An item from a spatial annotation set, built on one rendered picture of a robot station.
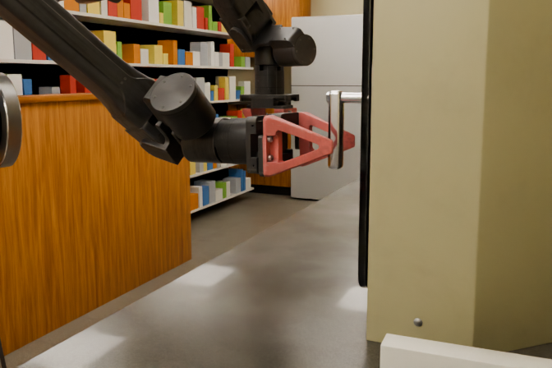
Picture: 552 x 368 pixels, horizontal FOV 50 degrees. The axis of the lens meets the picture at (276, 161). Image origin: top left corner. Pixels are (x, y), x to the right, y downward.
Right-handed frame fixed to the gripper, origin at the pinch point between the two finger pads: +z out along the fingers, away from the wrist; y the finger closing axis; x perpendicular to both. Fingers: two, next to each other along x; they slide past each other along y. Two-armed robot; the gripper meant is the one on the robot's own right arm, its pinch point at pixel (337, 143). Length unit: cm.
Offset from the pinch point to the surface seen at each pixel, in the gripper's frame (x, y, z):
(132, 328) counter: 20.5, -12.6, -20.2
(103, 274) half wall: 92, 179, -197
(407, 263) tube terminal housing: 11.8, -4.4, 9.2
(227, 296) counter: 20.4, 0.5, -15.4
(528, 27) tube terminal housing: -11.8, -0.9, 19.8
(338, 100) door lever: -4.9, -0.2, 0.3
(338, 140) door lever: -0.3, -0.2, 0.2
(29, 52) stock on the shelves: -29, 183, -245
